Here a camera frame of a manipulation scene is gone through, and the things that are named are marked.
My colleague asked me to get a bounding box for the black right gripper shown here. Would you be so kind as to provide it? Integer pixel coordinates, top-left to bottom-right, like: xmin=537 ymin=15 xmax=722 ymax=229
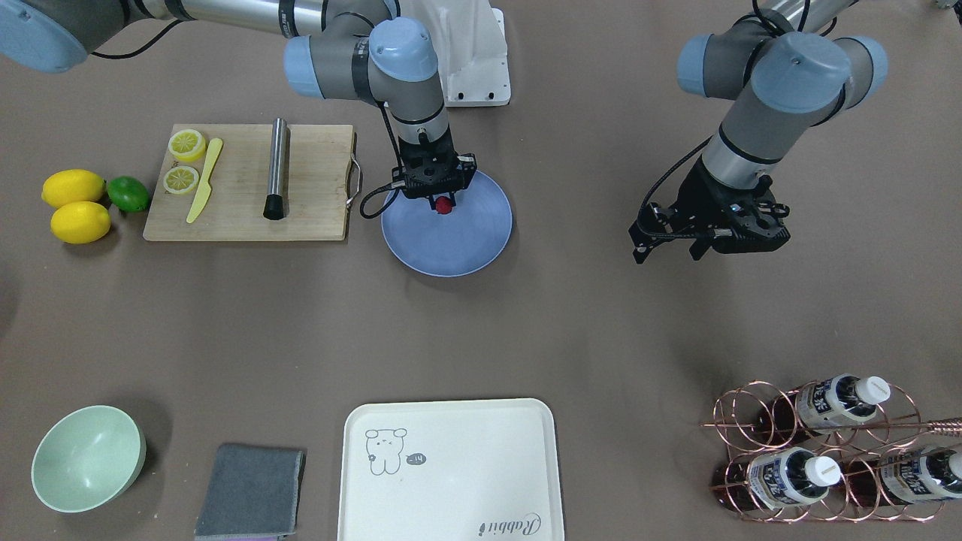
xmin=391 ymin=128 xmax=477 ymax=211

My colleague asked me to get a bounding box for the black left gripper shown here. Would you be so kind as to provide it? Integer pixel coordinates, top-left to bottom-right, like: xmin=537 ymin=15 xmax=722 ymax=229
xmin=628 ymin=155 xmax=791 ymax=266

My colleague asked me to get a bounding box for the red strawberry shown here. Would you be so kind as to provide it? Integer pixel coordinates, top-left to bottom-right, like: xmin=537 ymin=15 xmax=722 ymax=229
xmin=435 ymin=196 xmax=455 ymax=216

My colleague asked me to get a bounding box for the blue plate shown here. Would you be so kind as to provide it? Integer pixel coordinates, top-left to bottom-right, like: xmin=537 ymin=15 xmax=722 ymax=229
xmin=380 ymin=171 xmax=514 ymax=277

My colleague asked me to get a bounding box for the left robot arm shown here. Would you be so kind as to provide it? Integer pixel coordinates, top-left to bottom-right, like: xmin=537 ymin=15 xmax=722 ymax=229
xmin=629 ymin=1 xmax=889 ymax=264

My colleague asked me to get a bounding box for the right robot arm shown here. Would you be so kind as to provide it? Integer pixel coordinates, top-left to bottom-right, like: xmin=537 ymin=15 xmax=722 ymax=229
xmin=2 ymin=1 xmax=477 ymax=215

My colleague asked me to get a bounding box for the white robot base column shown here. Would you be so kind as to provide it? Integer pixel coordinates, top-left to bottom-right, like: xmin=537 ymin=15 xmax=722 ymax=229
xmin=400 ymin=1 xmax=512 ymax=107

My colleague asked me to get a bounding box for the wooden cutting board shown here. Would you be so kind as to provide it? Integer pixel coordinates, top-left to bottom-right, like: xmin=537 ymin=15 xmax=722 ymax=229
xmin=142 ymin=124 xmax=356 ymax=242

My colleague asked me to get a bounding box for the steel muddler black tip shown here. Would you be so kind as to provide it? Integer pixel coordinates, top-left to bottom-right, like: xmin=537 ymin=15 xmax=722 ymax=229
xmin=262 ymin=117 xmax=292 ymax=222

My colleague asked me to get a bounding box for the dark tea bottle back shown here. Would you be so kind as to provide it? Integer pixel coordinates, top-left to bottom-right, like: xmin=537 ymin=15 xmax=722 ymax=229
xmin=756 ymin=373 xmax=892 ymax=444

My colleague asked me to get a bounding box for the dark tea bottle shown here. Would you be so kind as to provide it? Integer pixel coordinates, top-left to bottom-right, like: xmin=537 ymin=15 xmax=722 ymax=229
xmin=756 ymin=373 xmax=892 ymax=444
xmin=711 ymin=446 xmax=843 ymax=512
xmin=844 ymin=446 xmax=961 ymax=508

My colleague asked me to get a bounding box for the yellow plastic knife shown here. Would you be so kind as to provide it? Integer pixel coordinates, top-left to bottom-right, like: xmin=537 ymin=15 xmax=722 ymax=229
xmin=186 ymin=138 xmax=224 ymax=225

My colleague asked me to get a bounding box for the dark tea bottle middle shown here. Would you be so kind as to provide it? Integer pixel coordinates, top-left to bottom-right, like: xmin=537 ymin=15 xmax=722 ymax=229
xmin=711 ymin=446 xmax=843 ymax=512

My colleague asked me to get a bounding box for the lemon slice near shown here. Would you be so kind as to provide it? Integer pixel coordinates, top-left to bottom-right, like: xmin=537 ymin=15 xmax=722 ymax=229
xmin=166 ymin=128 xmax=207 ymax=163

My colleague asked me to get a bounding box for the lemon slice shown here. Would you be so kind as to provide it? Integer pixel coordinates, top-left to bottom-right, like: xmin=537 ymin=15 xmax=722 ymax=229
xmin=162 ymin=165 xmax=201 ymax=195
xmin=166 ymin=128 xmax=207 ymax=163

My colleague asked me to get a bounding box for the lemon slice far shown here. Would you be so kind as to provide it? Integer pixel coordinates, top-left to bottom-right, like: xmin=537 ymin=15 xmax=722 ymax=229
xmin=162 ymin=165 xmax=201 ymax=195

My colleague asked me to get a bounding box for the cream rabbit tray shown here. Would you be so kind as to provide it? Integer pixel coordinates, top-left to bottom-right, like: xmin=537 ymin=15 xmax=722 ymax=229
xmin=337 ymin=397 xmax=566 ymax=540

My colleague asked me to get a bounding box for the green lime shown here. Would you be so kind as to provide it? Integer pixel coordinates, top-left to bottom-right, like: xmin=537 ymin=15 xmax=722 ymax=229
xmin=106 ymin=176 xmax=151 ymax=213

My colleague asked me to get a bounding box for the dark tea bottle front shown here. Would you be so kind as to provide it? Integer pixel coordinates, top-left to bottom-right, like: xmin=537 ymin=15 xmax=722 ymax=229
xmin=844 ymin=446 xmax=961 ymax=508

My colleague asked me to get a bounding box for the grey folded cloth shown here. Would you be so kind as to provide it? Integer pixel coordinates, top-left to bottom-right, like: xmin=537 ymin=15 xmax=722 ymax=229
xmin=195 ymin=444 xmax=304 ymax=540

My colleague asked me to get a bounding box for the yellow lemon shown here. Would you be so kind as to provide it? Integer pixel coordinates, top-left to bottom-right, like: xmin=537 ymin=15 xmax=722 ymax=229
xmin=41 ymin=168 xmax=106 ymax=209
xmin=50 ymin=201 xmax=111 ymax=244

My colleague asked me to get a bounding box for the mint green bowl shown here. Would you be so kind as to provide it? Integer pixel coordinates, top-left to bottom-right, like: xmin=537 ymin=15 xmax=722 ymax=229
xmin=31 ymin=405 xmax=147 ymax=513

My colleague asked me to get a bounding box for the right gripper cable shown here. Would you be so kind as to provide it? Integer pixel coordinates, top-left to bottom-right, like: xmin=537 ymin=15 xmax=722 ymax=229
xmin=358 ymin=105 xmax=407 ymax=221

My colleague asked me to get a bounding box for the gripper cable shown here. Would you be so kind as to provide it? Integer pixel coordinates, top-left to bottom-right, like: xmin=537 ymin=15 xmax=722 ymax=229
xmin=643 ymin=137 xmax=713 ymax=211
xmin=358 ymin=105 xmax=407 ymax=221

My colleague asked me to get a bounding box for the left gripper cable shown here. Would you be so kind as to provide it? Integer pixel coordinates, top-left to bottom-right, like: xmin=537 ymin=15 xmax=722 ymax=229
xmin=643 ymin=137 xmax=713 ymax=211

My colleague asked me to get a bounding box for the copper wire bottle rack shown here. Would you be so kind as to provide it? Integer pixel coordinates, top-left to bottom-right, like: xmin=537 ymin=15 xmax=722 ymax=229
xmin=702 ymin=380 xmax=960 ymax=524

